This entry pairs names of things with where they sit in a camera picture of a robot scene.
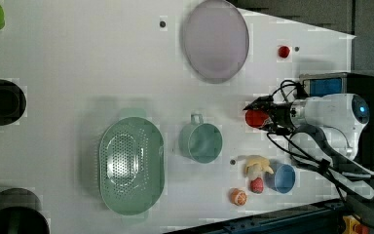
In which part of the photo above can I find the yellow red emergency button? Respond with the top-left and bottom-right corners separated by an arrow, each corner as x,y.
342,215 -> 369,234

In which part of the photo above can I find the black square-in-round base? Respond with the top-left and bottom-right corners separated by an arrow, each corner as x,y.
0,79 -> 26,126

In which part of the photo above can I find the red ketchup bottle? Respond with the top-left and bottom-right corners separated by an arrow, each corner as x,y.
245,110 -> 269,128

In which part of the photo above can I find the blue metal frame rail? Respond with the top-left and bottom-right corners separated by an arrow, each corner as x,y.
165,199 -> 346,234

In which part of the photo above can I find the green mug with handle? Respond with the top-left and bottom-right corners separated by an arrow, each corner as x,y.
178,113 -> 223,164

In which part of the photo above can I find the red toy strawberry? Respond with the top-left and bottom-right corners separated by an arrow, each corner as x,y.
249,177 -> 264,194

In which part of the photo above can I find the peeled toy banana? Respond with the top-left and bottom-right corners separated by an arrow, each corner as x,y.
237,155 -> 274,180

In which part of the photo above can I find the small blue cup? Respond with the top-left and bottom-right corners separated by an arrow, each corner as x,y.
265,161 -> 296,194

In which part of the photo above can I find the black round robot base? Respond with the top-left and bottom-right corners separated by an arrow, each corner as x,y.
0,188 -> 51,234

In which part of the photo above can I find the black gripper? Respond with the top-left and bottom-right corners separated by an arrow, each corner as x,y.
243,96 -> 294,133

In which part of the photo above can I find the green perforated colander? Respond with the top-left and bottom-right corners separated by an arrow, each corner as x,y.
98,108 -> 165,216

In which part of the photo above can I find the round lilac plate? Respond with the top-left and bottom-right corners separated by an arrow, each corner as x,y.
182,0 -> 249,83

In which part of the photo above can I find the silver black toaster oven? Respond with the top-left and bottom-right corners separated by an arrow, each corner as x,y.
288,73 -> 374,177

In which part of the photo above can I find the orange toy half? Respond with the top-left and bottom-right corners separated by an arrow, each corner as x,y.
230,188 -> 247,206

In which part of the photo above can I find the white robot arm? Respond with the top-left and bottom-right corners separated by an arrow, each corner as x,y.
243,94 -> 374,211

